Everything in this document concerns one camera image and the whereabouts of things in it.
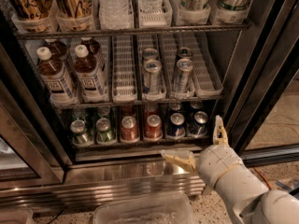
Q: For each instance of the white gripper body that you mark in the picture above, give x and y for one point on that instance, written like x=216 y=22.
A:
x=218 y=162

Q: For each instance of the silver tall can left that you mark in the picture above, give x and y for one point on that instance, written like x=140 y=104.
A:
x=152 y=70

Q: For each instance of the red soda can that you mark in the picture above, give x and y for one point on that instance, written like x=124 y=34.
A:
x=153 y=128
x=129 y=129

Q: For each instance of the black tripod leg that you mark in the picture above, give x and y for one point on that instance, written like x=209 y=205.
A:
x=294 y=192

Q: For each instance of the red soda can left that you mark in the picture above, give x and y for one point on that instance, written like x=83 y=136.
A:
x=129 y=129

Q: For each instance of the clear plastic bin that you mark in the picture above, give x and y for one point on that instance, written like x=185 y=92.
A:
x=162 y=208

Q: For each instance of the tea bottle front left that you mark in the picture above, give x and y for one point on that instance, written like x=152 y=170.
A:
x=62 y=89

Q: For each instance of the silver tall can right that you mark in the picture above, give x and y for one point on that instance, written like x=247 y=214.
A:
x=182 y=75

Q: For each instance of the blue pepsi can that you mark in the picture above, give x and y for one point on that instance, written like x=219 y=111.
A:
x=175 y=126
x=197 y=125

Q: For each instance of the tea bottle front right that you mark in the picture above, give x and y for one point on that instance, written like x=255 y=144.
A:
x=90 y=70

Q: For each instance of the red soda can right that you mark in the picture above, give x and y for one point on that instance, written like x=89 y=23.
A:
x=153 y=128

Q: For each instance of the green soda can right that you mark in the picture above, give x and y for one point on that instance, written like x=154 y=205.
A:
x=105 y=134

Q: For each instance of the brown drink can top left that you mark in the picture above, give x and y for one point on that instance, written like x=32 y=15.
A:
x=29 y=2

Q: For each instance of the green soda can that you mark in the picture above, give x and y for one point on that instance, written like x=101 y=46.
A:
x=82 y=136
x=105 y=134

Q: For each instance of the stainless fridge base grille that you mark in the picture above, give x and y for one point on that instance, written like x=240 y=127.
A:
x=92 y=184

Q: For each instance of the tea bottle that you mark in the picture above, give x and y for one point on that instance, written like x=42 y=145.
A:
x=90 y=70
x=62 y=89

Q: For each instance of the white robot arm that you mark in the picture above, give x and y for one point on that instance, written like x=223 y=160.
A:
x=247 y=199

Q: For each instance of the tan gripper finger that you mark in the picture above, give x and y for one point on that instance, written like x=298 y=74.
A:
x=219 y=134
x=182 y=158

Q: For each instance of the green soda can left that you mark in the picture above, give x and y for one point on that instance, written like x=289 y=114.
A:
x=82 y=136

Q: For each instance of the silver tall can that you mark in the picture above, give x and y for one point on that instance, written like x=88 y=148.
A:
x=182 y=75
x=152 y=70

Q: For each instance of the fridge glass door right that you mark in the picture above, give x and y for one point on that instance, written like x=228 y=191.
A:
x=264 y=63

